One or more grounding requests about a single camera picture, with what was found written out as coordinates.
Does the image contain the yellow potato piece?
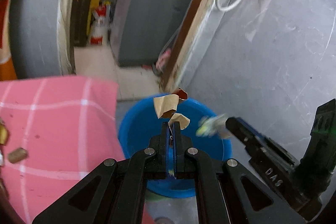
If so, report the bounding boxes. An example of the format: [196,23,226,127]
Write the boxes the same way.
[0,124,9,145]

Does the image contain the multicolour hanging cloth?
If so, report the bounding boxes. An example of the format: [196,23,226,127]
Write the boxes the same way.
[0,0,17,81]

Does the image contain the brown cork stick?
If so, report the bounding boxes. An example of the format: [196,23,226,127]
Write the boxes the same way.
[7,147,28,164]

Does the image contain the blue plastic bin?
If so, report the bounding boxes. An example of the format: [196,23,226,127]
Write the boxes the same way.
[118,93,233,199]

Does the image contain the pink checked tablecloth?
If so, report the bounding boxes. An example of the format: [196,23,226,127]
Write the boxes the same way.
[1,76,124,223]

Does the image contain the brown paper scrap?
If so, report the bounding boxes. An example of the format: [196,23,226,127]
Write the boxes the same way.
[153,88,190,130]

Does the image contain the grey washing machine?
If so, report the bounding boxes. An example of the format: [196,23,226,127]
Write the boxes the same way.
[110,0,191,67]

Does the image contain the pink slipper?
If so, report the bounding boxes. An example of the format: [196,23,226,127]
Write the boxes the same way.
[152,48,171,76]

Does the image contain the green white wrapper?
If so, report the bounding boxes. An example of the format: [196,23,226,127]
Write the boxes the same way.
[196,114,232,139]

